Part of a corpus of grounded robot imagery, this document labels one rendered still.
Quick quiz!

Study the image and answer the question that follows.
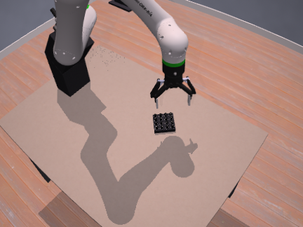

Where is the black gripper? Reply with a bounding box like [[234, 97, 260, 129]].
[[150, 74, 196, 109]]

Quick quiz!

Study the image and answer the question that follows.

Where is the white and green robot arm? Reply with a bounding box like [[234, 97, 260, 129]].
[[50, 0, 189, 77]]

